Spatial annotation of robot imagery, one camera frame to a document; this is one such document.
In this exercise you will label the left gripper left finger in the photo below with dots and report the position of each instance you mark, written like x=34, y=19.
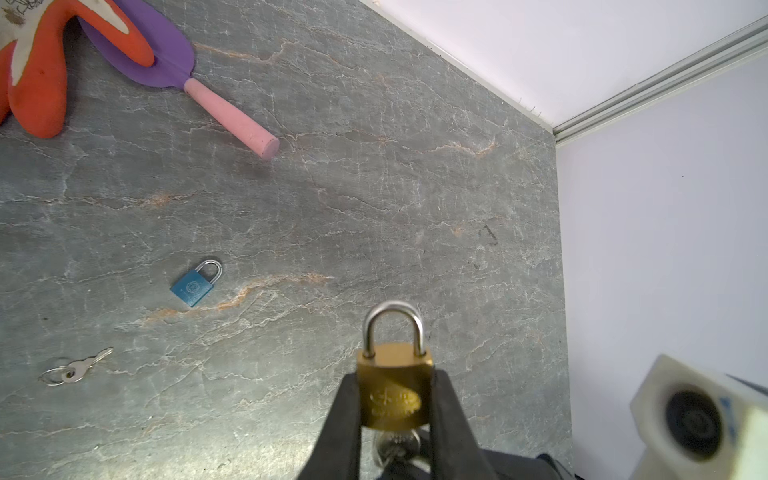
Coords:
x=336, y=454

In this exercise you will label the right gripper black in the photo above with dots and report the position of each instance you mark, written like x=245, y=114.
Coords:
x=542, y=467

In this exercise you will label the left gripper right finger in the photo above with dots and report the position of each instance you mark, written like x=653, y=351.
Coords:
x=455, y=451

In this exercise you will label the silver key with ring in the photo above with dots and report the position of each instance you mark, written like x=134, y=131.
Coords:
x=398, y=451

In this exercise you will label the brass padlock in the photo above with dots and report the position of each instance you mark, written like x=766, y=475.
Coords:
x=394, y=379

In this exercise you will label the blue padlock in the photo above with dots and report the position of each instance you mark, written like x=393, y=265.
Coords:
x=193, y=286

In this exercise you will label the purple pink toy shovel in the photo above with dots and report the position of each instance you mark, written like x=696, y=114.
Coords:
x=172, y=67

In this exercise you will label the red white work glove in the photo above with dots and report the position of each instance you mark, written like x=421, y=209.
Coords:
x=33, y=66

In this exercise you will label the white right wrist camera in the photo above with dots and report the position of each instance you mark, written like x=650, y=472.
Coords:
x=697, y=423

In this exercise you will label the small key on ring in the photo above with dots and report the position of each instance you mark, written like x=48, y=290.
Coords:
x=74, y=371

